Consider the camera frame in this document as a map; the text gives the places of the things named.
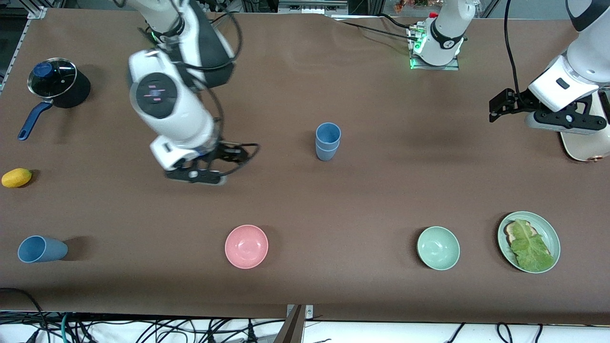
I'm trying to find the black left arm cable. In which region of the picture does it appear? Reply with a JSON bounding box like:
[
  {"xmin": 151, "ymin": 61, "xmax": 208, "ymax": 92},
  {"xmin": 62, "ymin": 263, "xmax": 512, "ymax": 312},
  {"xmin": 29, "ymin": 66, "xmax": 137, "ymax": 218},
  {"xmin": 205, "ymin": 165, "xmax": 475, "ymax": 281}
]
[{"xmin": 503, "ymin": 0, "xmax": 521, "ymax": 94}]

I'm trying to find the blue plastic cup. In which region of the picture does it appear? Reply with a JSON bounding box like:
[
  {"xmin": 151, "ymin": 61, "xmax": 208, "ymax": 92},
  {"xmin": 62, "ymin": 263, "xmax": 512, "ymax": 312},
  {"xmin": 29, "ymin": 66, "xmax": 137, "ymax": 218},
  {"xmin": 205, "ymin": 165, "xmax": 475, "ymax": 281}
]
[
  {"xmin": 18, "ymin": 235, "xmax": 68, "ymax": 263},
  {"xmin": 315, "ymin": 143, "xmax": 340, "ymax": 161},
  {"xmin": 315, "ymin": 122, "xmax": 342, "ymax": 151}
]

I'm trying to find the glass lid with blue knob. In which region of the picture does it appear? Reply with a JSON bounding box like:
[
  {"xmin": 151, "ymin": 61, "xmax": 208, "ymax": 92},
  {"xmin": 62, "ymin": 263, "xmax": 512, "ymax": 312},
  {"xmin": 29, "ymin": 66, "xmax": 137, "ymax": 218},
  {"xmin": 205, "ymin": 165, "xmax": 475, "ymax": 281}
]
[{"xmin": 27, "ymin": 58, "xmax": 78, "ymax": 99}]

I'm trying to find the cream plate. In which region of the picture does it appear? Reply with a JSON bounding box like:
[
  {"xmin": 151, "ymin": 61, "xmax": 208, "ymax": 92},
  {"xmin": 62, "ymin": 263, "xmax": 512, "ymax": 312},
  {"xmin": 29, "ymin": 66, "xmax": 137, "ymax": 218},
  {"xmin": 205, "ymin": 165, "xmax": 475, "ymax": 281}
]
[{"xmin": 559, "ymin": 88, "xmax": 610, "ymax": 163}]

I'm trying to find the mint green plate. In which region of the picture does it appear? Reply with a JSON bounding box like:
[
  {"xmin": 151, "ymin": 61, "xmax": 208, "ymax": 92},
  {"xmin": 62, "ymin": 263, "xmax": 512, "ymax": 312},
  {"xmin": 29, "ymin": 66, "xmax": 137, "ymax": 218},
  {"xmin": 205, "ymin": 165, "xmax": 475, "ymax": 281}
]
[{"xmin": 497, "ymin": 211, "xmax": 561, "ymax": 274}]

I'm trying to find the toasted bread slice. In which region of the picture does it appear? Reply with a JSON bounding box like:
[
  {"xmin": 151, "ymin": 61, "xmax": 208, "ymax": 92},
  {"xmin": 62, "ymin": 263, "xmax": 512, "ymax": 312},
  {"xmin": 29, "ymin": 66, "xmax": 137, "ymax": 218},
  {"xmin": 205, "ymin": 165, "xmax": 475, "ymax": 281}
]
[{"xmin": 504, "ymin": 220, "xmax": 539, "ymax": 246}]

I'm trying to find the dark table leg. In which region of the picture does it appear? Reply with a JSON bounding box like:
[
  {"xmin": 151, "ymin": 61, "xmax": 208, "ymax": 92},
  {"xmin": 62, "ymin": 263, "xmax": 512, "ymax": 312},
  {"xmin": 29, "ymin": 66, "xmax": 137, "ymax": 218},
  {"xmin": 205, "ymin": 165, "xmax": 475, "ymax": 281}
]
[{"xmin": 273, "ymin": 305, "xmax": 306, "ymax": 343}]

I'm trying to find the metal table bracket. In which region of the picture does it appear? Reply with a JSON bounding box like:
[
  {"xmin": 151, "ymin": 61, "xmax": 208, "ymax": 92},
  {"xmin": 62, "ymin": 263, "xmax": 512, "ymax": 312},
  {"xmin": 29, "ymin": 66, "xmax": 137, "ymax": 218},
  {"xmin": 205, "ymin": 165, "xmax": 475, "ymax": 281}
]
[{"xmin": 286, "ymin": 304, "xmax": 315, "ymax": 321}]

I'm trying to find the yellow lemon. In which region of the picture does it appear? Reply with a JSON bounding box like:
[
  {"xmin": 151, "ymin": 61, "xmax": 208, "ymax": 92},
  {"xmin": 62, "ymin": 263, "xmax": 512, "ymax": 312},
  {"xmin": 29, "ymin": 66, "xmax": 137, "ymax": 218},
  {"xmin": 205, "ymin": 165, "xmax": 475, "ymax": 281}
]
[{"xmin": 1, "ymin": 168, "xmax": 33, "ymax": 188}]

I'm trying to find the mint green bowl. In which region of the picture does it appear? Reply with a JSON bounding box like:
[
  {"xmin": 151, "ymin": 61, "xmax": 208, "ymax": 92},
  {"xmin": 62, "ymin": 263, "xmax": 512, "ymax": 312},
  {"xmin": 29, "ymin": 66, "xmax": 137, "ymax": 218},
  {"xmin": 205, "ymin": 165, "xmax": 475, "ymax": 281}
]
[{"xmin": 417, "ymin": 226, "xmax": 461, "ymax": 271}]

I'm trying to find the aluminium table frame rail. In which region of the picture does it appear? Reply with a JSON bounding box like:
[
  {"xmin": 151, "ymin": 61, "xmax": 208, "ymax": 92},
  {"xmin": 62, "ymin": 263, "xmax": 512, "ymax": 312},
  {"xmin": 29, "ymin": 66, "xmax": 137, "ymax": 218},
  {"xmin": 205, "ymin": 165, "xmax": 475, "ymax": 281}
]
[{"xmin": 0, "ymin": 5, "xmax": 48, "ymax": 93}]

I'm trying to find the pink bowl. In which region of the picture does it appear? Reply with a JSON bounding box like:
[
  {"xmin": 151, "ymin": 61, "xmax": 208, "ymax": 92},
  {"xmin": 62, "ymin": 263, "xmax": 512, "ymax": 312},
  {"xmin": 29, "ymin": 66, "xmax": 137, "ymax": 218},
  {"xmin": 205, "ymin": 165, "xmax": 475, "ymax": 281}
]
[{"xmin": 224, "ymin": 224, "xmax": 269, "ymax": 269}]

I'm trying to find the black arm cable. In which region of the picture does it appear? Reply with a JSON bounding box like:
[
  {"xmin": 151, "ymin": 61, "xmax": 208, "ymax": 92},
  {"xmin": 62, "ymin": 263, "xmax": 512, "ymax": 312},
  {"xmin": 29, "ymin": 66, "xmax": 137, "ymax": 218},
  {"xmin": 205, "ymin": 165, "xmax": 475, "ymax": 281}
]
[
  {"xmin": 503, "ymin": 0, "xmax": 521, "ymax": 94},
  {"xmin": 191, "ymin": 10, "xmax": 261, "ymax": 178}
]

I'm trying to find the green lettuce leaf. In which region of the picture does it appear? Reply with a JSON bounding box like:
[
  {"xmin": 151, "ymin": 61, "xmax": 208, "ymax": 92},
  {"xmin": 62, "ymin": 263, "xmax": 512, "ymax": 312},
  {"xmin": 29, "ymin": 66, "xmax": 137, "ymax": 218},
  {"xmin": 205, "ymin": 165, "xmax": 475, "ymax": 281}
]
[{"xmin": 511, "ymin": 219, "xmax": 555, "ymax": 272}]

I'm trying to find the black base cable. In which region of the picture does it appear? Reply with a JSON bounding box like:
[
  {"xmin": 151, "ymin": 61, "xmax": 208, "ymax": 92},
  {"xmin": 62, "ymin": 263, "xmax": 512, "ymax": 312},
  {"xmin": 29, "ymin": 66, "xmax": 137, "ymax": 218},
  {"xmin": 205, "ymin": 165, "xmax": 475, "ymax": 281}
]
[
  {"xmin": 339, "ymin": 20, "xmax": 411, "ymax": 39},
  {"xmin": 379, "ymin": 13, "xmax": 413, "ymax": 30}
]

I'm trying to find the black pot with blue handle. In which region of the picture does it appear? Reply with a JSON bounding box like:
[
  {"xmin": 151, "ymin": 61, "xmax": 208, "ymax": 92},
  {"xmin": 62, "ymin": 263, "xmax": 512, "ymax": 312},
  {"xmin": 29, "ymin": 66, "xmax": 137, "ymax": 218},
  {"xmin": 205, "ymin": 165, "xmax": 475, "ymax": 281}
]
[{"xmin": 18, "ymin": 57, "xmax": 91, "ymax": 141}]

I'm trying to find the black floor cable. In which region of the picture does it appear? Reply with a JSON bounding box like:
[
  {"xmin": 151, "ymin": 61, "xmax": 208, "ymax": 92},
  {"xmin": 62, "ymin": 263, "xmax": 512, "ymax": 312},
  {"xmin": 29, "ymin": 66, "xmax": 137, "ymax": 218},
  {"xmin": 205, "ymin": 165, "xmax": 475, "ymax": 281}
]
[{"xmin": 0, "ymin": 287, "xmax": 48, "ymax": 343}]

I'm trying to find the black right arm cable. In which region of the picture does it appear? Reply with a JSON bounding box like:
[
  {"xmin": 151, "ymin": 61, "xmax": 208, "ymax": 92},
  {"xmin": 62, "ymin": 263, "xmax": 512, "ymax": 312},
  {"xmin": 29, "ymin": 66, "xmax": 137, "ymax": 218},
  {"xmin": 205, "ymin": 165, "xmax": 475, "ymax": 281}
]
[{"xmin": 191, "ymin": 10, "xmax": 261, "ymax": 178}]

